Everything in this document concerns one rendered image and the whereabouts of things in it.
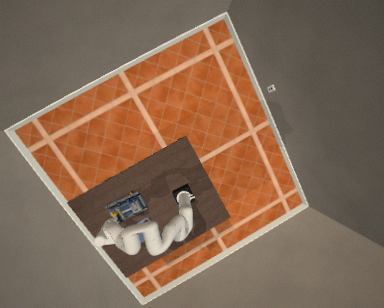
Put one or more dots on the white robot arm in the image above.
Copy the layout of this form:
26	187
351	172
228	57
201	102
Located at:
128	240

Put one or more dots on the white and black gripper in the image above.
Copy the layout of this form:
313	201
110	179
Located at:
116	219

